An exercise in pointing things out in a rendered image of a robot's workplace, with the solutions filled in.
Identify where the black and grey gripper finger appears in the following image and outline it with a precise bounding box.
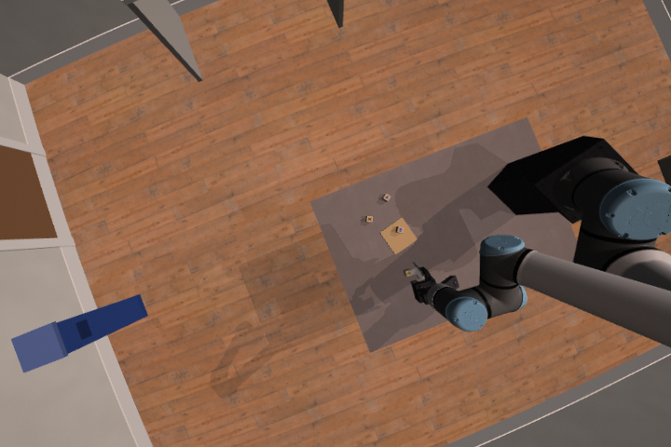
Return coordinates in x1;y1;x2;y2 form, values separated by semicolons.
409;262;432;279

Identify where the orange flat mat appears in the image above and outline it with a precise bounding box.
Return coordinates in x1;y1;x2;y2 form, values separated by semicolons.
380;217;417;255

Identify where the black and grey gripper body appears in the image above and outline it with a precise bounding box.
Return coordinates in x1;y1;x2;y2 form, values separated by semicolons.
410;278;437;305

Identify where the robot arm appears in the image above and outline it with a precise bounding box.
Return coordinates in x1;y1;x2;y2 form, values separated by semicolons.
427;157;671;347

